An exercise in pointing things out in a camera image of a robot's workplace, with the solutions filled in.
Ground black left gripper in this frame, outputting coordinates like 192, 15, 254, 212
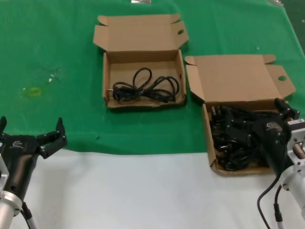
0, 116, 68, 199

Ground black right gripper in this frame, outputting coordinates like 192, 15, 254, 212
224, 97, 300, 177

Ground black power cable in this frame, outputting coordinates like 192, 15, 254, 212
107, 68, 181, 104

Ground brown cardboard box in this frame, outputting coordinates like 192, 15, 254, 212
184, 54, 297, 177

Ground torn-edged cardboard box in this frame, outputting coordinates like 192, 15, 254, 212
92, 13, 190, 111

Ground green tablecloth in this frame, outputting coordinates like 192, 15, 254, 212
0, 0, 305, 156

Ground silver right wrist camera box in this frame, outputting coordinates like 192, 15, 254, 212
286, 119, 305, 172

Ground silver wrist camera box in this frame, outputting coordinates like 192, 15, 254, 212
286, 119, 305, 172
0, 140, 10, 191

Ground tangled black power cables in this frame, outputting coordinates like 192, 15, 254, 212
209, 104, 272, 172

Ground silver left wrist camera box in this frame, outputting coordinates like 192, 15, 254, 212
0, 140, 10, 191

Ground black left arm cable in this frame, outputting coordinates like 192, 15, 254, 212
20, 201, 38, 229

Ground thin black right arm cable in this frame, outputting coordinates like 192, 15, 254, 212
256, 175, 280, 229

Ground black cable with connector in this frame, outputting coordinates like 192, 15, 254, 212
273, 185, 286, 229

